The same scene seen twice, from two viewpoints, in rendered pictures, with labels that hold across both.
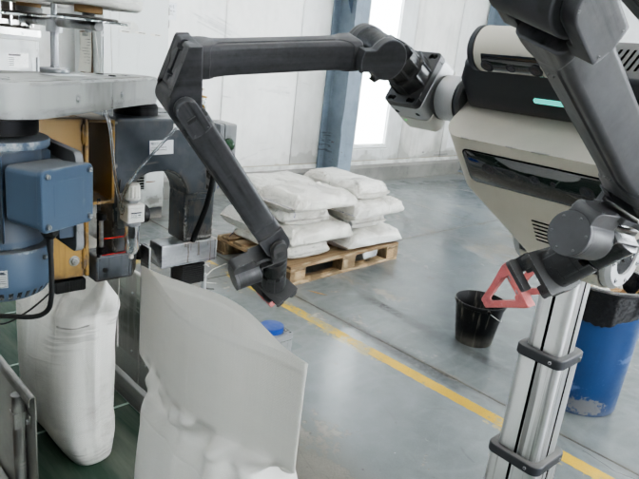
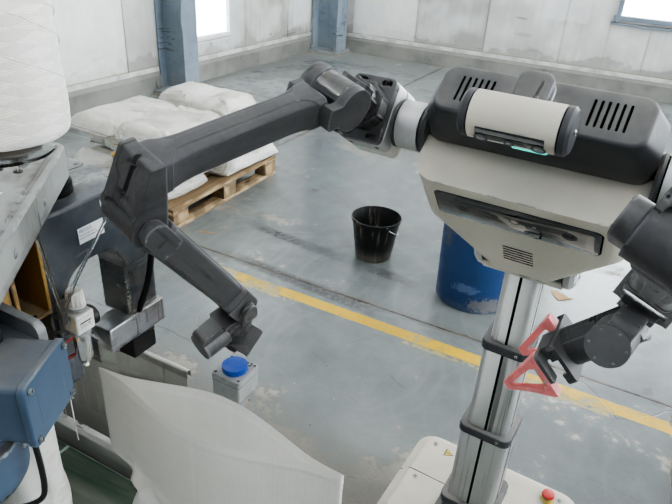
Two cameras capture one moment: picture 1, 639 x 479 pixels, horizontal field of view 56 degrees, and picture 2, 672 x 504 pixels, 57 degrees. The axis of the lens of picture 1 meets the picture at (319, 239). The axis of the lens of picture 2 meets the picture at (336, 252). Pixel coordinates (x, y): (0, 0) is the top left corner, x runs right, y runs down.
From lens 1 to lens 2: 0.42 m
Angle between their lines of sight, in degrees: 20
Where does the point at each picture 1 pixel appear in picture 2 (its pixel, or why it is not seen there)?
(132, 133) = (57, 229)
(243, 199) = (211, 282)
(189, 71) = (153, 195)
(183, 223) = (126, 297)
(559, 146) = (543, 197)
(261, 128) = (88, 34)
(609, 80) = not seen: outside the picture
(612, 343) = not seen: hidden behind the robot
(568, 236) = (606, 349)
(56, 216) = (45, 420)
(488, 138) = (465, 183)
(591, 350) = not seen: hidden behind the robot
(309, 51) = (273, 125)
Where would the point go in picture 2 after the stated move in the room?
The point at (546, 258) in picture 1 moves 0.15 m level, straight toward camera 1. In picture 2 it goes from (566, 344) to (594, 418)
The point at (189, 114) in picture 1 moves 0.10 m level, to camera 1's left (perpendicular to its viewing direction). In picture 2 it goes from (159, 239) to (79, 245)
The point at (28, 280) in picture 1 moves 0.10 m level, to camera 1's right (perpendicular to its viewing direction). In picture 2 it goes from (13, 480) to (96, 466)
